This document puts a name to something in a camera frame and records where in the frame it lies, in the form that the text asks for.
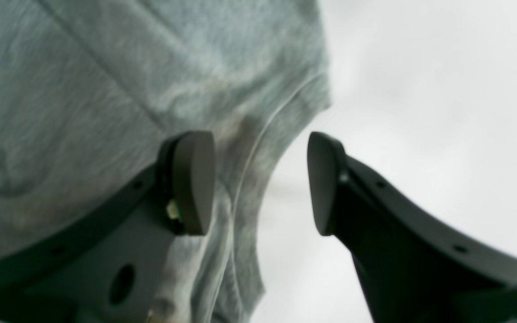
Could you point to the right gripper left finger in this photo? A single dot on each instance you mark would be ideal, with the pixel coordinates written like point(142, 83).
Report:
point(105, 268)

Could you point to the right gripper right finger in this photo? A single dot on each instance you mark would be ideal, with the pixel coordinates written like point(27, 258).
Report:
point(412, 268)

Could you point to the grey t-shirt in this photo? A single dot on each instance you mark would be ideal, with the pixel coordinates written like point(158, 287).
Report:
point(89, 89)

